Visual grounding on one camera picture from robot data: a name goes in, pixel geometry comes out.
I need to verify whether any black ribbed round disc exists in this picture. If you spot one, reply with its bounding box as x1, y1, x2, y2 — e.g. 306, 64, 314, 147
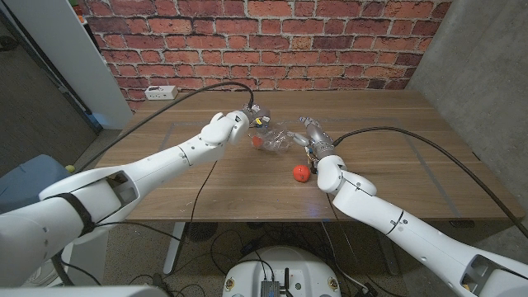
184, 221, 219, 243

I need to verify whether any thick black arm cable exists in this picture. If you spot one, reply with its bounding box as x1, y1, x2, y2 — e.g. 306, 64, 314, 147
332, 125, 528, 239
76, 81, 255, 174

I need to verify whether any white table leg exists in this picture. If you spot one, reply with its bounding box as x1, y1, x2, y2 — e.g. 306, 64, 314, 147
163, 221, 186, 276

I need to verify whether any blue bin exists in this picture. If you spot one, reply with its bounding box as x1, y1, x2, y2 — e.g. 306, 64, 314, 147
0, 154, 71, 203

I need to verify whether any black floor power adapter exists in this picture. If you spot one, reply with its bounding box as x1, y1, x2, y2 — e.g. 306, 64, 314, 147
354, 282, 379, 297

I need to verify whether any red toy ball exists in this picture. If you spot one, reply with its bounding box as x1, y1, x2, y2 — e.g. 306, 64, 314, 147
293, 164, 311, 183

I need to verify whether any white pillar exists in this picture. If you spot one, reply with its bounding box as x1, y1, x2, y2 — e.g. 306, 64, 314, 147
3, 0, 134, 130

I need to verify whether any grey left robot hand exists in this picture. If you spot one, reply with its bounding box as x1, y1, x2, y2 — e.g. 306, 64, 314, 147
241, 105, 273, 133

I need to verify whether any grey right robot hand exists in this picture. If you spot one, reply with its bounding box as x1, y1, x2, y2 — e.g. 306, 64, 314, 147
288, 116, 337, 162

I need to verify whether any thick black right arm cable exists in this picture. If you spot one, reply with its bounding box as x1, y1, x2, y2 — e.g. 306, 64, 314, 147
332, 125, 528, 239

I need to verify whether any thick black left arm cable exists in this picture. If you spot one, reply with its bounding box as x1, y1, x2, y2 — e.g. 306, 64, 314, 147
76, 81, 255, 174

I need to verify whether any white power outlet box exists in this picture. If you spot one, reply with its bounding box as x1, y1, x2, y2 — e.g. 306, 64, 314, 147
144, 85, 179, 101

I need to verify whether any clear plastic wrap sheet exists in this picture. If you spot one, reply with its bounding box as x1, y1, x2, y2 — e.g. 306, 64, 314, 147
251, 120, 299, 155

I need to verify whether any grey table leg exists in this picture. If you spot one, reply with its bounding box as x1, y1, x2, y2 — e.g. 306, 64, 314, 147
377, 243, 400, 276

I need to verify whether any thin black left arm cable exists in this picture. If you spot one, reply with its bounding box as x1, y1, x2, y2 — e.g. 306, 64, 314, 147
187, 160, 219, 226

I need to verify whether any red brick printed backdrop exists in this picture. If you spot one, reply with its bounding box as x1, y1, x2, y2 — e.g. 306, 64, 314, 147
78, 0, 453, 111

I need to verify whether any white robot torso edge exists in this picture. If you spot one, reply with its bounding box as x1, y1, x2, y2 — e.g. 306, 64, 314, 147
0, 284, 170, 297

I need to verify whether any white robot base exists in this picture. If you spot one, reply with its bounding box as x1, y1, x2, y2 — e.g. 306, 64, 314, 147
221, 246, 342, 297

